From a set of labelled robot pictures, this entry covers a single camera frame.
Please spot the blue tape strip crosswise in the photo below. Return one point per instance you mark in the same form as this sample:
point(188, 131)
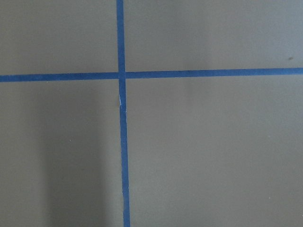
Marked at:
point(150, 74)

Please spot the blue tape strip lengthwise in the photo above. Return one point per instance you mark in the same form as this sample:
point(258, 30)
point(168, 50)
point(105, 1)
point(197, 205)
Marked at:
point(123, 115)

